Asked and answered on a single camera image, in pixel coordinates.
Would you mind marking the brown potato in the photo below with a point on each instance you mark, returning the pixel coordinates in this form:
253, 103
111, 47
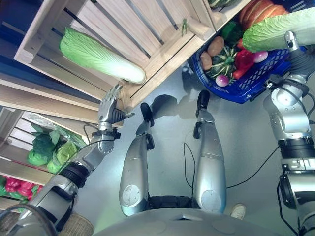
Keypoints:
215, 46
206, 60

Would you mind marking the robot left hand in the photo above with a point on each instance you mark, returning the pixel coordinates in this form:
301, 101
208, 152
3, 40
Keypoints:
109, 105

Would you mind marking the red chilli pepper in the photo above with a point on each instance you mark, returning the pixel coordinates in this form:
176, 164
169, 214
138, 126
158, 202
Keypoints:
239, 73

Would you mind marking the wooden crate with greens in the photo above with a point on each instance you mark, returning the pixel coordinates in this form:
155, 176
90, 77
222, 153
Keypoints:
14, 137

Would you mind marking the green leafy lettuce bunch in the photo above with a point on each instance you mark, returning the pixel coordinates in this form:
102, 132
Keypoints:
49, 150

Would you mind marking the robot leg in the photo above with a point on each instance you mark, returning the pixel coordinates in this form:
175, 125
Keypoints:
135, 167
210, 157

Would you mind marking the green striped squash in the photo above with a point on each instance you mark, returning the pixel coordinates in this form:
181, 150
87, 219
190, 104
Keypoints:
222, 62

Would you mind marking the red peppers pile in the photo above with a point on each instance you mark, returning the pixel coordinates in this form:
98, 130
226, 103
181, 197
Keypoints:
18, 186

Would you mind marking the dark green bell pepper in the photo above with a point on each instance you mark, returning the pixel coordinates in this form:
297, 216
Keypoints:
231, 33

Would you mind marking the blue plastic shopping basket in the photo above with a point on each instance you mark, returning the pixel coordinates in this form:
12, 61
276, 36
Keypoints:
253, 76

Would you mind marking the dark green squash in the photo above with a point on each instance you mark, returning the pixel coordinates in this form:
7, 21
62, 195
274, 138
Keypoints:
217, 3

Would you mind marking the robot left leg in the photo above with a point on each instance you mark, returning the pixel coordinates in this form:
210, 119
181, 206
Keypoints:
135, 167

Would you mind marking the red bell pepper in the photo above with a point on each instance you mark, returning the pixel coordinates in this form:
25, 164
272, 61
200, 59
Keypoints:
244, 60

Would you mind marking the orange pumpkin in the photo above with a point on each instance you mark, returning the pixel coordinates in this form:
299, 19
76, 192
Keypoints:
258, 11

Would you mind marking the napa cabbage with white stem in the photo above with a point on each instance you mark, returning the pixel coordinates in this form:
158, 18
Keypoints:
98, 55

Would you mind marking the person's white shoe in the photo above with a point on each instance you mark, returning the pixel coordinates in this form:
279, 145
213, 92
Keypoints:
238, 211

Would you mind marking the robot right leg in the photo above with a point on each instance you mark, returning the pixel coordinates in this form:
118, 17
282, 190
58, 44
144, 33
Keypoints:
210, 157

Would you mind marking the pink white radish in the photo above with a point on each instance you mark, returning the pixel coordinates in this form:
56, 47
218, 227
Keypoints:
222, 80
260, 57

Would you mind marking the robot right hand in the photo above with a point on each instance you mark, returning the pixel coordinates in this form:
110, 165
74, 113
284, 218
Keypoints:
299, 60

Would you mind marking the robot silver torso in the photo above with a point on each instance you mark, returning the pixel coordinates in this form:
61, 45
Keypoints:
187, 225

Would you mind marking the napa cabbage with wide leaves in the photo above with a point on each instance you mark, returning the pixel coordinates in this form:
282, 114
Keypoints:
270, 32

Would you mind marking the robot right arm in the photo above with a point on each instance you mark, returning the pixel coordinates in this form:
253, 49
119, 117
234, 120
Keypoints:
290, 115

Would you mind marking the large wooden slat crate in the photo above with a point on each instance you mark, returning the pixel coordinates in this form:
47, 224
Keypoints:
137, 32

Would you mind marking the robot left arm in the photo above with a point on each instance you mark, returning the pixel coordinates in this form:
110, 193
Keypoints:
64, 177

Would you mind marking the wooden crate with pumpkin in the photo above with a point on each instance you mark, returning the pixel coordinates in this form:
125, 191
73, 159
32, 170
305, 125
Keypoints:
221, 17

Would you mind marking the woven straw basket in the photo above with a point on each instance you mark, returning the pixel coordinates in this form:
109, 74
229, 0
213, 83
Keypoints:
78, 225

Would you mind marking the small green leaf sprig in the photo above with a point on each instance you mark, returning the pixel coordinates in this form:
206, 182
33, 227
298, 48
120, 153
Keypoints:
185, 25

